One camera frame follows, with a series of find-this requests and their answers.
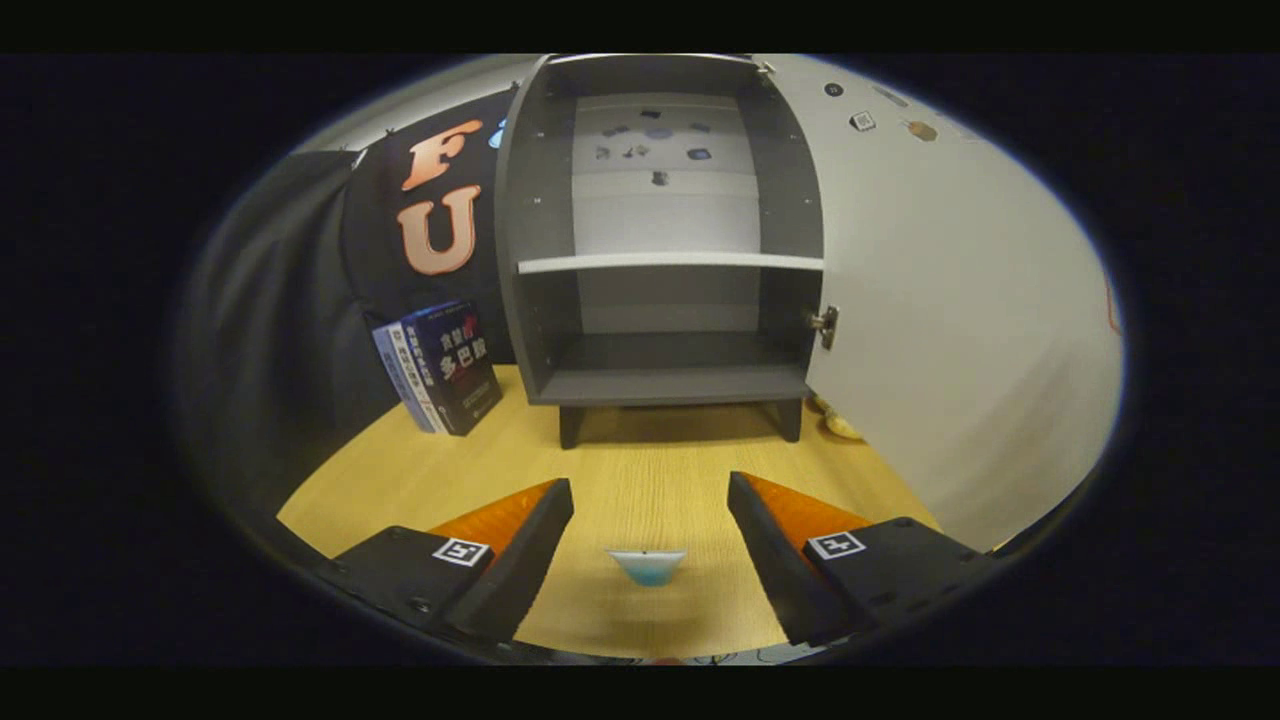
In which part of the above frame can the white cabinet door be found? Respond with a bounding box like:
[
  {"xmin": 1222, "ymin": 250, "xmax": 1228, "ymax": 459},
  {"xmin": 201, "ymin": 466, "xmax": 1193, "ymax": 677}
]
[{"xmin": 755, "ymin": 55, "xmax": 1127, "ymax": 553}]

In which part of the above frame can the blue translucent bottle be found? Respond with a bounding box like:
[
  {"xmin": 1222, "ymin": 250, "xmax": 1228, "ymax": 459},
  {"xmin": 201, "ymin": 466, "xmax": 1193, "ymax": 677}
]
[{"xmin": 607, "ymin": 548, "xmax": 689, "ymax": 588}]

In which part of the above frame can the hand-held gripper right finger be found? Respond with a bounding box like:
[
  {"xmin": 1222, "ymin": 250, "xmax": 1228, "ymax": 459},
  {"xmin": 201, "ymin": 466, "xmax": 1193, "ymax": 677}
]
[{"xmin": 728, "ymin": 472, "xmax": 1001, "ymax": 648}]

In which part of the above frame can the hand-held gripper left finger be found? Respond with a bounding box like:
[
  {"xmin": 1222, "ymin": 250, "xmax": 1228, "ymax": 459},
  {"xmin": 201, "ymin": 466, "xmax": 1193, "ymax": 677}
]
[{"xmin": 325, "ymin": 478, "xmax": 575, "ymax": 644}]

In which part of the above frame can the yellow plush toy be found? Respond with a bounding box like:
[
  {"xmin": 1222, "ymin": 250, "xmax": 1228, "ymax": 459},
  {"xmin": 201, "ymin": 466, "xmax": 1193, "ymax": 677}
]
[{"xmin": 815, "ymin": 395, "xmax": 867, "ymax": 442}]

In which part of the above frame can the black backdrop cloth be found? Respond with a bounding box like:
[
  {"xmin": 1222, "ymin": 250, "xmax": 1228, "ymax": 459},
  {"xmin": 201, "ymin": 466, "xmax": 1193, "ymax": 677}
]
[{"xmin": 175, "ymin": 90, "xmax": 521, "ymax": 513}]

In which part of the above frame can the white cabinet shelf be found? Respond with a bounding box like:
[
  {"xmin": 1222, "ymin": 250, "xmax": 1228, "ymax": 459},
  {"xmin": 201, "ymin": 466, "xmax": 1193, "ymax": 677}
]
[{"xmin": 517, "ymin": 252, "xmax": 825, "ymax": 275}]

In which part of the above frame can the light blue book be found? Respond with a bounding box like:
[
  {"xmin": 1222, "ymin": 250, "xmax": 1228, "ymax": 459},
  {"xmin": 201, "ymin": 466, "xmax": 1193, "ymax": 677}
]
[{"xmin": 372, "ymin": 320, "xmax": 443, "ymax": 435}]

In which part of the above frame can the dark blue book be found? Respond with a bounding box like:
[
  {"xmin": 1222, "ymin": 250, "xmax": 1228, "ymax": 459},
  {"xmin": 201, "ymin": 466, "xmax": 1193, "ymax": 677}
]
[{"xmin": 400, "ymin": 300, "xmax": 504, "ymax": 437}]

